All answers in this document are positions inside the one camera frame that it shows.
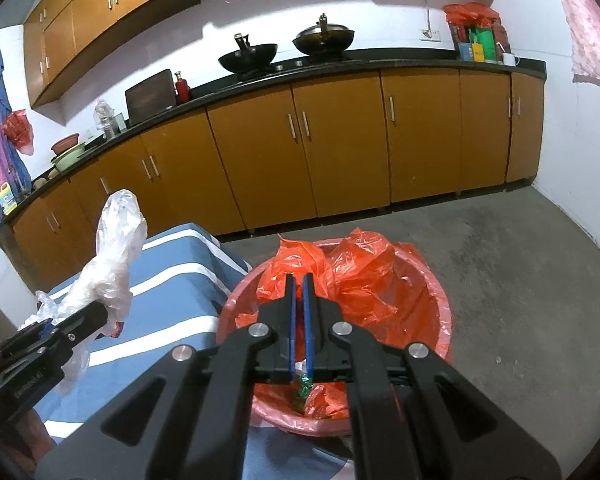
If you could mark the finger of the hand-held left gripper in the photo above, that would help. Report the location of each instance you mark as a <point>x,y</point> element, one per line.
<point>82,321</point>
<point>42,329</point>

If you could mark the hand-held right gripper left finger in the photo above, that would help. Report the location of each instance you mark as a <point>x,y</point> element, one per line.
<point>292,320</point>

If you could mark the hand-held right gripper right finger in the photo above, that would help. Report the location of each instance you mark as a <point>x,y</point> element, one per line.
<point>308,320</point>

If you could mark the bright green plastic bag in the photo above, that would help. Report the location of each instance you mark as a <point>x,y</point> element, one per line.
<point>302,389</point>

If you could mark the large clear plastic bag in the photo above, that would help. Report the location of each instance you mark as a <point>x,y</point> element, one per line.
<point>115,240</point>

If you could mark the red bin liner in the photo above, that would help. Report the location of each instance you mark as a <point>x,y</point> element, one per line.
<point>420,280</point>

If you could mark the red waste basket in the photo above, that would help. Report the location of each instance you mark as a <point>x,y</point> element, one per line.
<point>442,320</point>

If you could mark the small white plastic bag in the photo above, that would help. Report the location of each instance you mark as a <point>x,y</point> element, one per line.
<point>42,305</point>

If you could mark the blue striped tablecloth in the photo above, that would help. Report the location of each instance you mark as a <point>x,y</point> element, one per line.
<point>180,280</point>

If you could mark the yellow detergent bottle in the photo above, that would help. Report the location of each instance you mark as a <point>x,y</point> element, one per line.
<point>6,200</point>

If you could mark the green basin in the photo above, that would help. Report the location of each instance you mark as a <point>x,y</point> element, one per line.
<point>69,159</point>

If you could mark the red basin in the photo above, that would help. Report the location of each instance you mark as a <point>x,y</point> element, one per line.
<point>65,144</point>

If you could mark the wooden base cabinets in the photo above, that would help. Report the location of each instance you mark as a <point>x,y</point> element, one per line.
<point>340,135</point>

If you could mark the hanging red plastic bag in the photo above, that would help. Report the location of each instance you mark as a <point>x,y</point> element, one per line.
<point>19,130</point>

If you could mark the small glass jar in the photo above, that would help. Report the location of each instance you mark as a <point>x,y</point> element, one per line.
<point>120,121</point>

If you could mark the clear bag with jar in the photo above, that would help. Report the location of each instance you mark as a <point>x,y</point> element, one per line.
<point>105,119</point>

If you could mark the dark cutting board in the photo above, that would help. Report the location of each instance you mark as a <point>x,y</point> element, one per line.
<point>149,96</point>

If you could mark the red bottle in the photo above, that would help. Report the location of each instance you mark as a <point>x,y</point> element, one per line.
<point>182,90</point>

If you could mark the black gas stove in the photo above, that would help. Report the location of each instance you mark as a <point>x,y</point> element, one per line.
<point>290,66</point>

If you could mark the wok with lid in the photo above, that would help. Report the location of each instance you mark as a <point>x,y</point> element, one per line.
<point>325,40</point>

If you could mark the blue box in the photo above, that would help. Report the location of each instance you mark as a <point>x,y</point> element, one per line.
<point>466,51</point>

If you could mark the yellow box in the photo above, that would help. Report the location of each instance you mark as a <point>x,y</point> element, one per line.
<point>478,53</point>

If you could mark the green box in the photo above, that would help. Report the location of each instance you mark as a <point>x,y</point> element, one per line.
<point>482,42</point>

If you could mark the white mug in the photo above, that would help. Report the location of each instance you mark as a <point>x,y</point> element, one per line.
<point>510,59</point>

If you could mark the dark red container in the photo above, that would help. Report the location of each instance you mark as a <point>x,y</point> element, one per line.
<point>501,35</point>

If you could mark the red bag over boxes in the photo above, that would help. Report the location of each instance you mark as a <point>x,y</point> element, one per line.
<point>470,14</point>

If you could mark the pink floral curtain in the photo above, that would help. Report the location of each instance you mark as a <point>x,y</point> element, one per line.
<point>590,25</point>

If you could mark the wooden wall cabinets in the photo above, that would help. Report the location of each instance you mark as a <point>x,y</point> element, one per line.
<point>80,15</point>

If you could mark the wall socket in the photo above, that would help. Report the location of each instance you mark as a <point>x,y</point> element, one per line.
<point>430,35</point>

